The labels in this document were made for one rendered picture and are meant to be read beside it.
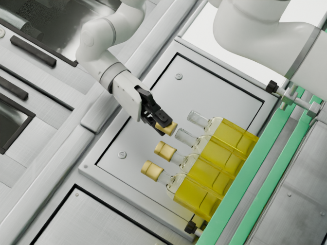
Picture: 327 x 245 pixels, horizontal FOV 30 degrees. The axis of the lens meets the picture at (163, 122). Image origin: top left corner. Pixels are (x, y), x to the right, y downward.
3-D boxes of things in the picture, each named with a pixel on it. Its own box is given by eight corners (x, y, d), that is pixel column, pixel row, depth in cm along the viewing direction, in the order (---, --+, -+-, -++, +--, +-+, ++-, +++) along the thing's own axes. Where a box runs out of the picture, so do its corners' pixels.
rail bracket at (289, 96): (306, 129, 144) (260, 102, 146) (329, 94, 129) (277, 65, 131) (300, 138, 143) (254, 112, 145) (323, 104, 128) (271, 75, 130)
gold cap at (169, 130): (176, 128, 148) (161, 119, 149) (178, 121, 145) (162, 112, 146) (169, 139, 147) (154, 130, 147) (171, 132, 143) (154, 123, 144)
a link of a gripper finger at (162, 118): (144, 110, 146) (163, 129, 144) (145, 103, 143) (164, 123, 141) (154, 102, 147) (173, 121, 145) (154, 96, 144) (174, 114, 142)
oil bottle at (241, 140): (287, 164, 147) (210, 120, 151) (293, 155, 142) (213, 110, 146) (276, 183, 145) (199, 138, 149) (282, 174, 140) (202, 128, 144)
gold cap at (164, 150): (176, 152, 145) (160, 143, 146) (177, 147, 142) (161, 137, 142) (169, 164, 144) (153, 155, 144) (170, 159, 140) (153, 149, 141)
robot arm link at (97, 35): (108, 8, 150) (80, 16, 143) (137, 35, 147) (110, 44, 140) (89, 54, 160) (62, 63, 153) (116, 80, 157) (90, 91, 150)
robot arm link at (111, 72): (99, 93, 155) (107, 99, 154) (99, 74, 147) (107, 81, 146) (121, 76, 158) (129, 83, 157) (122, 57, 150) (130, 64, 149)
